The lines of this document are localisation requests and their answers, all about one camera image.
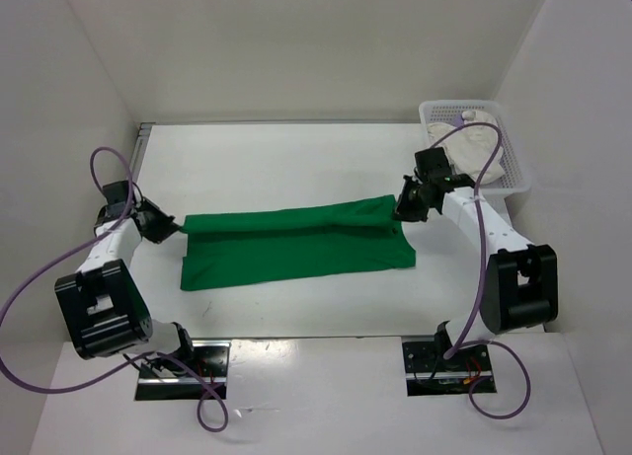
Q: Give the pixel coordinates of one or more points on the white plastic basket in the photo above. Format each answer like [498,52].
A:
[516,179]

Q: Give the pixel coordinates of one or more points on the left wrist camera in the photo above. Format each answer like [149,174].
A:
[116,195]

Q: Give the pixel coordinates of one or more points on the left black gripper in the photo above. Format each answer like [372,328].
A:
[166,224]

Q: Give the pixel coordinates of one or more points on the green t shirt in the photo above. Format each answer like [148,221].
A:
[236,249]

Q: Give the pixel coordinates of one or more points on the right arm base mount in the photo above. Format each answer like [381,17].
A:
[427,374]

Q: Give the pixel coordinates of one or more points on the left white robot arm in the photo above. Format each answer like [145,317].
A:
[101,304]

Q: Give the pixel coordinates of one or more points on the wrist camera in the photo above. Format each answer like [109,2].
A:
[116,195]
[432,163]

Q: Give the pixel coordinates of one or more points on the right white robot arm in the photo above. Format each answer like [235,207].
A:
[518,280]

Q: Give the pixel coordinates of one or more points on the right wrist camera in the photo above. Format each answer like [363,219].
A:
[432,163]

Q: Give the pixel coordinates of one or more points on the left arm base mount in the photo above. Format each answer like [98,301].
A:
[166,382]

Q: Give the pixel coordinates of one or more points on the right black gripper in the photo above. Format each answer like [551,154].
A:
[404,211]

